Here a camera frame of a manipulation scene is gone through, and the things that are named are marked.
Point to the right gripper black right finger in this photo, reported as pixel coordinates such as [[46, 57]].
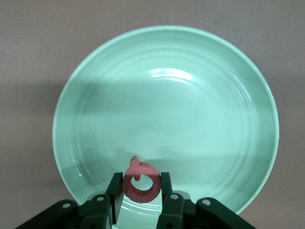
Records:
[[174, 210]]

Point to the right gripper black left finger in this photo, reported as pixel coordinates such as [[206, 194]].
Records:
[[95, 210]]

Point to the red uppercase letter Q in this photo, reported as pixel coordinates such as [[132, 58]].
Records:
[[143, 196]]

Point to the light green plate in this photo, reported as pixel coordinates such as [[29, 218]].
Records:
[[166, 107]]

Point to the brown table cover cloth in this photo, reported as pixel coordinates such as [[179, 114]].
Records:
[[23, 47]]

